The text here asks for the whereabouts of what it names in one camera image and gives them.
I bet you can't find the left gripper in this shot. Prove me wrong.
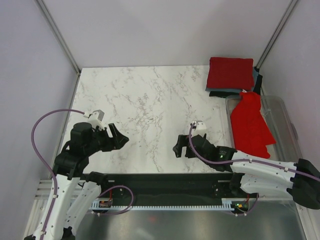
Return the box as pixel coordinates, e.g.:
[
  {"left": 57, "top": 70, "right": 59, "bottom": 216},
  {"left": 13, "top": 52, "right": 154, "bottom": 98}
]
[{"left": 85, "top": 122, "right": 129, "bottom": 155}]

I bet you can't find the dark red t-shirt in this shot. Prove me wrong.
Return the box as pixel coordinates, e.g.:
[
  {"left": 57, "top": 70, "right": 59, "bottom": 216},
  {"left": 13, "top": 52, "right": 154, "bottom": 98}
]
[{"left": 206, "top": 57, "right": 254, "bottom": 91}]

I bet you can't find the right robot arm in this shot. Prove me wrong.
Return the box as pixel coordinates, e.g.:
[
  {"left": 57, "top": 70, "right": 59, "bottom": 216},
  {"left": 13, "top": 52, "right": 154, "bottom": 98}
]
[{"left": 172, "top": 135, "right": 320, "bottom": 210}]

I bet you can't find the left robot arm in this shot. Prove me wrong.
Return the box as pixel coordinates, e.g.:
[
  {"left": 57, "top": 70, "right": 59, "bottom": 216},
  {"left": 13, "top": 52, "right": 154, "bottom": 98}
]
[{"left": 26, "top": 122, "right": 129, "bottom": 240}]

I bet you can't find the bright red t-shirt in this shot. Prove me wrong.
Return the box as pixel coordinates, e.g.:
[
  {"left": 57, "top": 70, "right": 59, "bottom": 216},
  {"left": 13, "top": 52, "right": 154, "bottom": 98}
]
[{"left": 230, "top": 92, "right": 276, "bottom": 159}]

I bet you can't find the folded black t-shirt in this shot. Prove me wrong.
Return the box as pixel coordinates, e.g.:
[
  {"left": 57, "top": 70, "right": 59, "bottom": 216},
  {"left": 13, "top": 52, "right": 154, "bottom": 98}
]
[{"left": 208, "top": 67, "right": 263, "bottom": 98}]

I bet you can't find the clear plastic bin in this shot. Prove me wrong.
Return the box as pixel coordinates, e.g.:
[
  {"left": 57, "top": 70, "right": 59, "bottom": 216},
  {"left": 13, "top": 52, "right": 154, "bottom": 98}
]
[{"left": 226, "top": 96, "right": 302, "bottom": 163}]

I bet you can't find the folded grey-blue t-shirt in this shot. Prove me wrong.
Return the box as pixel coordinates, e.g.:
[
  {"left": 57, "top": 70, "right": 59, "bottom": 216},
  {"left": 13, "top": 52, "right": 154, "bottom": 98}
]
[{"left": 205, "top": 68, "right": 262, "bottom": 93}]

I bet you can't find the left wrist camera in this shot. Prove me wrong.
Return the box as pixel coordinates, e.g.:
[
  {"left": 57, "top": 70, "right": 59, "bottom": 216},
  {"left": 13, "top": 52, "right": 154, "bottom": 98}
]
[{"left": 83, "top": 109, "right": 105, "bottom": 131}]

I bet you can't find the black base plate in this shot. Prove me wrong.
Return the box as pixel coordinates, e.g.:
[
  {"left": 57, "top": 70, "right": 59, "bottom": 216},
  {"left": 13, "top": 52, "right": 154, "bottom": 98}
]
[{"left": 98, "top": 173, "right": 256, "bottom": 206}]

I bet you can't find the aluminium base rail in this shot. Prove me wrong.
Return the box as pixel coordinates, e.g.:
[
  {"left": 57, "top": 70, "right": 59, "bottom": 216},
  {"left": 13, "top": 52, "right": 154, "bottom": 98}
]
[{"left": 37, "top": 178, "right": 308, "bottom": 201}]

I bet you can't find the white slotted cable duct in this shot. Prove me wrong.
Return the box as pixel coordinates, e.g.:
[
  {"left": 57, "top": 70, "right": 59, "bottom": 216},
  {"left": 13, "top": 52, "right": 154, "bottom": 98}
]
[{"left": 89, "top": 199, "right": 250, "bottom": 213}]

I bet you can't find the left aluminium frame post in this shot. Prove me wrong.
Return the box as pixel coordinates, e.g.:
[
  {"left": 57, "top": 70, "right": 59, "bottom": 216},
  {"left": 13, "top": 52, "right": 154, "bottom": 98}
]
[{"left": 35, "top": 0, "right": 81, "bottom": 76}]

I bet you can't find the aluminium frame post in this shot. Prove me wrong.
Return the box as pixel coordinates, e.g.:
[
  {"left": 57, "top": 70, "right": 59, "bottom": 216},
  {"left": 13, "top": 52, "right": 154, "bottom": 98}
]
[
  {"left": 255, "top": 0, "right": 300, "bottom": 69},
  {"left": 35, "top": 0, "right": 81, "bottom": 76}
]

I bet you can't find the right aluminium frame post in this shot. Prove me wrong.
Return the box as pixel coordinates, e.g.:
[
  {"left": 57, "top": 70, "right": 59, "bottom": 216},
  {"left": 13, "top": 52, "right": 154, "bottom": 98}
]
[{"left": 255, "top": 0, "right": 300, "bottom": 69}]

